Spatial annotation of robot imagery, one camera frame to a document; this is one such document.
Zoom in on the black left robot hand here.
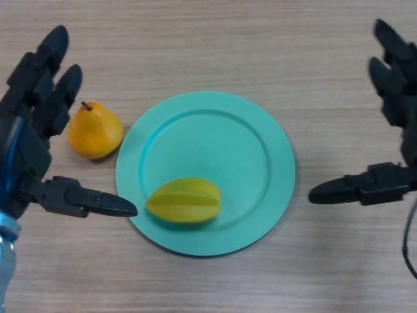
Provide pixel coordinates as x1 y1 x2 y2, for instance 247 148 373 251
0 25 138 220

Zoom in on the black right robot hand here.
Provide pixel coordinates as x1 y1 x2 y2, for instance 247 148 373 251
308 18 417 207

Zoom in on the yellow starfruit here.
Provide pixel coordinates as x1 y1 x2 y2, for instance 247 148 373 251
145 177 223 224

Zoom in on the green round plate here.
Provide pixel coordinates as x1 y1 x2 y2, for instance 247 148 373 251
115 91 296 258

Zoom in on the orange-yellow pear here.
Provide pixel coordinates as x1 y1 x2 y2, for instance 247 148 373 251
66 100 124 160

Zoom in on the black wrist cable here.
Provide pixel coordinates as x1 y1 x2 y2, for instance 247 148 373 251
402 195 417 280

